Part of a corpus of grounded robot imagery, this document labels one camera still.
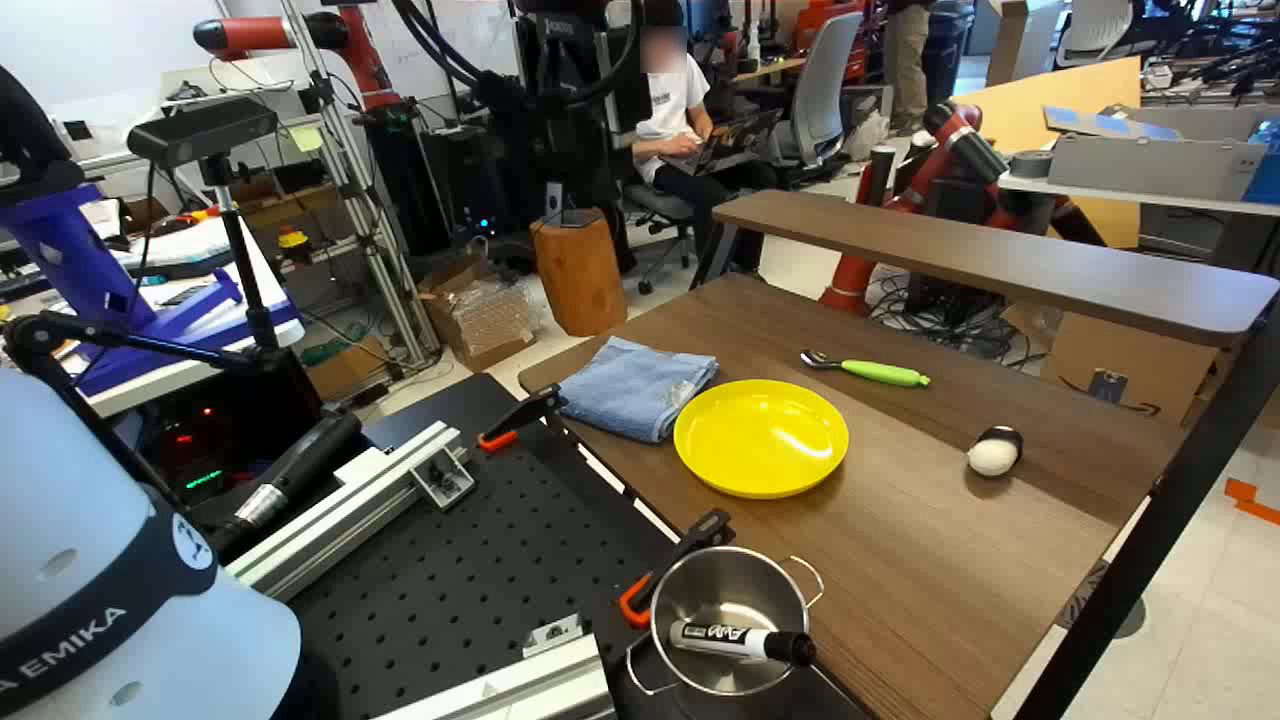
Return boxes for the white and black egg-shaped object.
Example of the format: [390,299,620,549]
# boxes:
[962,421,1029,483]

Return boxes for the blue folded towel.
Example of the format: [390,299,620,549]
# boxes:
[555,333,724,447]

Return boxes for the wooden knife block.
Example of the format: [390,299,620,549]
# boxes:
[526,181,632,339]

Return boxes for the yellow plastic plate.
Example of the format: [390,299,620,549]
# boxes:
[669,377,850,504]

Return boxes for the black clamp with orange grip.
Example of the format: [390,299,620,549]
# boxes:
[610,508,738,632]
[470,390,568,461]

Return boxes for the open cardboard box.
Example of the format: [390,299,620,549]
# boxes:
[415,256,535,372]

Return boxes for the seated person in white shirt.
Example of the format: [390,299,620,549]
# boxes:
[622,0,750,274]

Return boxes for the black perforated mounting board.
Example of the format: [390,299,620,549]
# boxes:
[282,372,872,720]

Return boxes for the black and white marker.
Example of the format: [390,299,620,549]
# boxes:
[662,611,819,673]

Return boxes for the grey office chair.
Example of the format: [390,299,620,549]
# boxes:
[620,9,872,294]

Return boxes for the brown wooden raised shelf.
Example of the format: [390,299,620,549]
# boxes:
[710,190,1280,344]

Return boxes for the black cylinder with silver tip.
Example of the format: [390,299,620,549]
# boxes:
[206,414,367,551]

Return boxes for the standing person in khaki trousers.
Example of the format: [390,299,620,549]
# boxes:
[881,0,932,141]

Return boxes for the standing person in blue jeans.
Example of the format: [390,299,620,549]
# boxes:
[924,0,979,118]

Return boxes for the large tan cardboard panel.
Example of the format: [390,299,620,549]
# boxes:
[948,52,1153,252]

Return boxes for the cardboard box with black mark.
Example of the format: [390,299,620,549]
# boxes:
[1039,313,1222,432]

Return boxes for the grey rectangular box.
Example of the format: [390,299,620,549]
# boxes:
[1039,104,1270,208]

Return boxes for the blue and black machine part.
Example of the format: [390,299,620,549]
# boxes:
[0,66,140,344]

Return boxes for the orange floor tape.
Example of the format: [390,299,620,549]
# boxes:
[1218,471,1280,530]

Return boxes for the blue plastic box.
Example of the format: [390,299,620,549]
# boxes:
[1241,118,1280,208]

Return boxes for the metal pot with wire handles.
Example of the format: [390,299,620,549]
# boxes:
[620,542,830,706]

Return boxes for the green-handled metal spoon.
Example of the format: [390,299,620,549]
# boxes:
[794,350,937,391]

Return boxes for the aluminium frame rack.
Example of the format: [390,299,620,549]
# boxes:
[274,0,448,380]

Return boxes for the aluminium extrusion rail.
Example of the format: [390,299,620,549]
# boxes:
[224,421,481,606]
[373,611,615,720]

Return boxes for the red and black pedestal robot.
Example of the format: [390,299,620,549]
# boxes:
[816,102,1060,321]

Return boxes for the black camera on tripod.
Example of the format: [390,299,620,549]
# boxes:
[122,93,330,452]

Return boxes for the black metal table frame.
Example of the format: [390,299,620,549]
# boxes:
[1008,299,1280,720]

